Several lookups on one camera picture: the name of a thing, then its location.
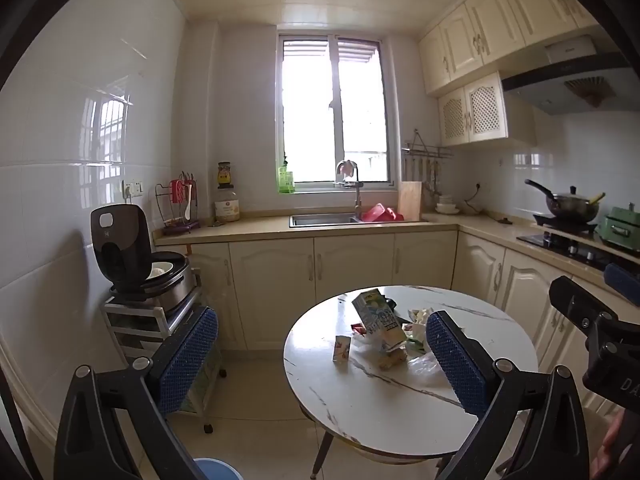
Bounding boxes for wall utensil rail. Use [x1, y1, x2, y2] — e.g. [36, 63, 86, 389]
[401, 129, 455, 196]

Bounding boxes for white storage trolley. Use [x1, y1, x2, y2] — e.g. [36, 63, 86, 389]
[102, 280, 228, 433]

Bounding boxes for sliding kitchen window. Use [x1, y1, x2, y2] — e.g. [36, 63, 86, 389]
[276, 30, 401, 193]

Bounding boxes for black rice cooker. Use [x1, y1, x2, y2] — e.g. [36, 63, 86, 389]
[90, 204, 196, 311]

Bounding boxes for steel kitchen sink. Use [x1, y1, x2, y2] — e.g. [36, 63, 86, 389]
[289, 212, 363, 228]

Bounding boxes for range hood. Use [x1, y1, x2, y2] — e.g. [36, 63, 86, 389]
[501, 35, 640, 116]

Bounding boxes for wooden cutting board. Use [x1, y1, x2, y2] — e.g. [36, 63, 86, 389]
[397, 180, 423, 222]

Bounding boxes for blue plastic waste bin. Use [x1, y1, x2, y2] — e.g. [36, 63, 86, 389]
[192, 457, 244, 480]

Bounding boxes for cream upper cabinets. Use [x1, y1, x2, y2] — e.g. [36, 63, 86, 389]
[417, 0, 601, 96]

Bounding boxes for cream base cabinets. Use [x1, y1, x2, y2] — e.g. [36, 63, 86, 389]
[155, 212, 640, 411]

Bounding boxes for steel wok with lid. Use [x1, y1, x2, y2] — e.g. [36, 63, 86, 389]
[524, 179, 606, 224]

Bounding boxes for round white marble table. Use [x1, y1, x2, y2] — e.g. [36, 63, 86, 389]
[283, 285, 540, 480]

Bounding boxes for blue white milk carton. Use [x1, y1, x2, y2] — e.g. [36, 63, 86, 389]
[351, 287, 407, 356]

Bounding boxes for wire rack with red utensils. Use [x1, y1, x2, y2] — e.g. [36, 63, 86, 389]
[155, 172, 202, 235]

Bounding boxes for black gas stove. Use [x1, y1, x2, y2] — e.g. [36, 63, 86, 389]
[516, 215, 640, 271]

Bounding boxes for green snack wrapper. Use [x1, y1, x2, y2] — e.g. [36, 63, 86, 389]
[402, 322, 431, 356]

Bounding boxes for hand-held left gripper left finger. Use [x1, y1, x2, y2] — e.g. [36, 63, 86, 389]
[52, 305, 221, 480]

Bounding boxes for beige food scrap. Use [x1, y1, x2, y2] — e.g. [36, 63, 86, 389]
[377, 347, 408, 372]

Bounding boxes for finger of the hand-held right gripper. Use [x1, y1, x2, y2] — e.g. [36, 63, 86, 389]
[548, 275, 622, 332]
[602, 262, 640, 308]

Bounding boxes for red plastic basin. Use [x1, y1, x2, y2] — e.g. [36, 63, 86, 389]
[361, 203, 405, 223]

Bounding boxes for person's right hand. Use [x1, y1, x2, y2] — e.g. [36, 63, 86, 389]
[590, 410, 640, 480]

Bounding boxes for cream lattice door cabinet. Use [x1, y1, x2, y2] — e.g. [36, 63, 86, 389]
[438, 71, 538, 147]

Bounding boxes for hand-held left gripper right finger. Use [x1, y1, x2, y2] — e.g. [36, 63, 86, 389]
[425, 310, 592, 480]

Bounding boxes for steel sink faucet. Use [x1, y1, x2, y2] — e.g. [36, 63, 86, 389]
[336, 160, 363, 221]

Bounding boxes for clear plastic bag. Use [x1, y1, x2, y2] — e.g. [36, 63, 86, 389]
[407, 352, 451, 388]

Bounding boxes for green pot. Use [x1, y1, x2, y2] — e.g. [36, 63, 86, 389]
[598, 206, 640, 251]

